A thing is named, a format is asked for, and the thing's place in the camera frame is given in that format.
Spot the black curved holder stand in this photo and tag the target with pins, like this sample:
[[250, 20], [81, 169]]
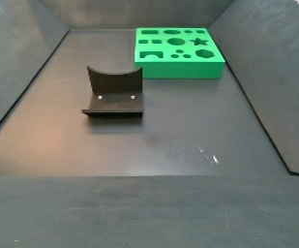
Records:
[[117, 93]]

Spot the green shape sorter block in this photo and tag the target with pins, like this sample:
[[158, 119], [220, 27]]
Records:
[[178, 52]]

